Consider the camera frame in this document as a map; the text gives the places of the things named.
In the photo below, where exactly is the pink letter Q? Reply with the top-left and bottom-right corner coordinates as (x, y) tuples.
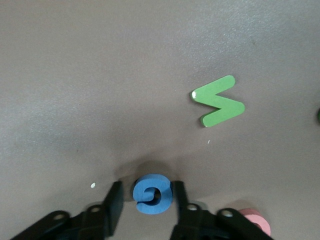
(237, 208), (272, 237)

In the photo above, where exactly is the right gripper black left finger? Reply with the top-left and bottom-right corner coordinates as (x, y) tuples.
(9, 180), (125, 240)

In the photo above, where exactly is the blue letter G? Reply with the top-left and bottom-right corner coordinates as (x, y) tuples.
(132, 173), (174, 215)

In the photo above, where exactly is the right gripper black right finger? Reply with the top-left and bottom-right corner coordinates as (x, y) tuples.
(171, 179), (276, 240)

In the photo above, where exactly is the green letter N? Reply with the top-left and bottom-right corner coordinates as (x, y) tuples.
(191, 74), (246, 129)

